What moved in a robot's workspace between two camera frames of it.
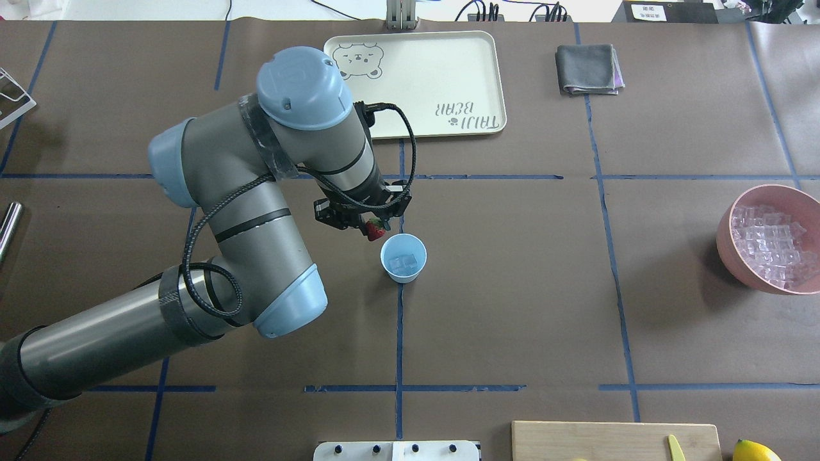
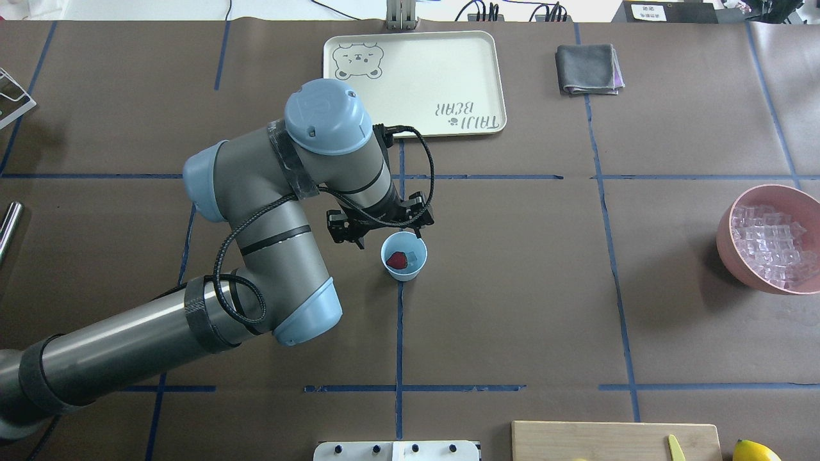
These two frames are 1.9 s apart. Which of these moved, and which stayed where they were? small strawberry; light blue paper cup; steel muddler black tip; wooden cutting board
Moved: small strawberry
Stayed: light blue paper cup; wooden cutting board; steel muddler black tip
